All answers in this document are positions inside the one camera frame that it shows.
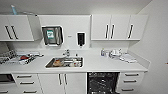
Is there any stainless steel dishwasher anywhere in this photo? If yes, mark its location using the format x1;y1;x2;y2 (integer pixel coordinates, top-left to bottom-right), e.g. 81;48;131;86
86;71;121;94

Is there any teal spray bottle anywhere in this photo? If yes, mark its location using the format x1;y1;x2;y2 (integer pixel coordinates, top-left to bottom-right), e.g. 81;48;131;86
10;4;18;16

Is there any small wall label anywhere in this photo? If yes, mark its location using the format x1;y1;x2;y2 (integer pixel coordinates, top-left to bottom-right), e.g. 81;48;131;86
67;34;74;39

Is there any chrome sink faucet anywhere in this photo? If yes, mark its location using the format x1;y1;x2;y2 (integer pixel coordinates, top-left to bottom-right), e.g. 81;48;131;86
62;48;72;58

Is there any white sink base cabinet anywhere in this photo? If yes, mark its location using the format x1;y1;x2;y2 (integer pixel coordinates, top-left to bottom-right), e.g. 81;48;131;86
37;72;89;94

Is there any blue dish soap bottle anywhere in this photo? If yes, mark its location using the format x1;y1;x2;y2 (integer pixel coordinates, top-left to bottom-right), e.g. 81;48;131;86
100;48;106;57

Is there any built-in microwave oven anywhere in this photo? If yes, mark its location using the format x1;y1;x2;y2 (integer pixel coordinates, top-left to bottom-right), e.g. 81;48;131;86
0;73;15;85

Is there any white drawer cabinet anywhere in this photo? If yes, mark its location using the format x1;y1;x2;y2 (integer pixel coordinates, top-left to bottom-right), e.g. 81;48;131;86
116;70;146;94
11;73;43;94

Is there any stack of white dishes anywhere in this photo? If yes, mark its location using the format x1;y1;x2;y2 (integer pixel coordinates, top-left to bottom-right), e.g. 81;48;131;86
108;48;123;60

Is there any dark metal utensil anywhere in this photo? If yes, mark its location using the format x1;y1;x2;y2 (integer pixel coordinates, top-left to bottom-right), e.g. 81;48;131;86
27;51;45;58

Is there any stainless steel sink basin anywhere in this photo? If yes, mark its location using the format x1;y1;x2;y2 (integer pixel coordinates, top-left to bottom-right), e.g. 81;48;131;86
44;56;85;70

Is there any small sink sprayer nozzle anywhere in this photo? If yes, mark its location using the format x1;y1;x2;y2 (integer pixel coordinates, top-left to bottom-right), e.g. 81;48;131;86
74;52;79;59

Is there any small clear jar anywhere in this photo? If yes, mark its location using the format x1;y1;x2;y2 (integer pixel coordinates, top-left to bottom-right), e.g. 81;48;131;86
104;50;110;58

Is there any white bottle in sink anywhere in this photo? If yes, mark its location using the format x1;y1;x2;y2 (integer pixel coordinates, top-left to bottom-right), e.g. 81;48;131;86
70;58;82;68

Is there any orange bowl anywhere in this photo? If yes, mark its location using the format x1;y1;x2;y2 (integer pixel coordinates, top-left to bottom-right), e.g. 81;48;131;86
53;58;65;66

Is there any steel paper towel dispenser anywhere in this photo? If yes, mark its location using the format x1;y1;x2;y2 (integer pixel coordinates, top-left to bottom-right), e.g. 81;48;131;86
41;25;65;47

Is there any black soap dispenser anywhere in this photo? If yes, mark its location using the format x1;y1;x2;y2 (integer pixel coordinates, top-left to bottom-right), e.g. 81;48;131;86
76;31;86;48

